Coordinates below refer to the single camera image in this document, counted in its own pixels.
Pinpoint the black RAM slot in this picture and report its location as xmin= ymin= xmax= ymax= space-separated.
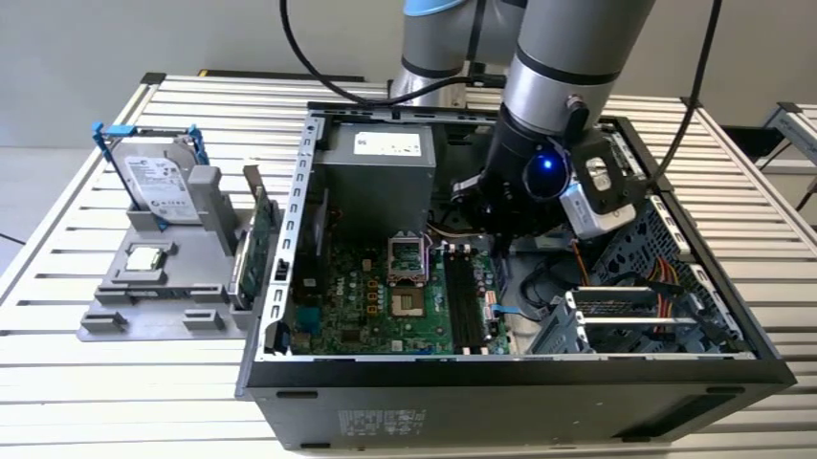
xmin=460 ymin=242 xmax=493 ymax=356
xmin=445 ymin=242 xmax=476 ymax=356

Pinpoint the black cooler fan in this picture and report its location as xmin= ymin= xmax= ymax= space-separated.
xmin=426 ymin=205 xmax=478 ymax=238

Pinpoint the metal socket cover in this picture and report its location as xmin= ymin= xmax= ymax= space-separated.
xmin=386 ymin=231 xmax=429 ymax=284

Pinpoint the silver metal drive bay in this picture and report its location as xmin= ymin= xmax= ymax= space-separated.
xmin=490 ymin=119 xmax=644 ymax=252

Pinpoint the grey power supply unit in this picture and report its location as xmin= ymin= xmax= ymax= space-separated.
xmin=311 ymin=121 xmax=440 ymax=240

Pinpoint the grey perforated disk bay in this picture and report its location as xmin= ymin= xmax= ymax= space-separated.
xmin=529 ymin=286 xmax=704 ymax=356

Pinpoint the CPU socket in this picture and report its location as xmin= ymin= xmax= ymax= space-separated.
xmin=390 ymin=284 xmax=428 ymax=319

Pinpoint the green motherboard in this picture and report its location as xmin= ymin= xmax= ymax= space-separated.
xmin=290 ymin=238 xmax=512 ymax=358

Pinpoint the green graphics card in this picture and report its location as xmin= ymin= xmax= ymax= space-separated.
xmin=229 ymin=164 xmax=282 ymax=310

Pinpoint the black open PC case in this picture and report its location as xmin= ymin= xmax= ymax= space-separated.
xmin=234 ymin=99 xmax=800 ymax=453

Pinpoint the aluminium side table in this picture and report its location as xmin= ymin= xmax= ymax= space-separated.
xmin=756 ymin=100 xmax=817 ymax=211

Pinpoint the grey parts rack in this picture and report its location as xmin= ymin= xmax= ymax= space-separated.
xmin=75 ymin=164 xmax=282 ymax=343

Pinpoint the hard disk in blue carrier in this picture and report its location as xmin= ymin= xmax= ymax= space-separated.
xmin=89 ymin=121 xmax=213 ymax=226

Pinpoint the silver CPU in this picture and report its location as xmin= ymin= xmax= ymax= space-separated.
xmin=125 ymin=247 xmax=169 ymax=273

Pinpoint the thin orange wire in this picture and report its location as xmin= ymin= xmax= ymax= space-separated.
xmin=570 ymin=241 xmax=594 ymax=289

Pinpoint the black looped cable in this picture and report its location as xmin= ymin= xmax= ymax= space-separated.
xmin=520 ymin=260 xmax=576 ymax=319

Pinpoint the orange yellow wire bundle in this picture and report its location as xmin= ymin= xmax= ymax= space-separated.
xmin=648 ymin=257 xmax=685 ymax=345

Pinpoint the black connector cable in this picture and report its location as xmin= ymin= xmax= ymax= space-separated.
xmin=597 ymin=271 xmax=685 ymax=295

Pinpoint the black camera cable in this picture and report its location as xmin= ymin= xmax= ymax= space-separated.
xmin=278 ymin=0 xmax=508 ymax=105
xmin=644 ymin=0 xmax=724 ymax=192

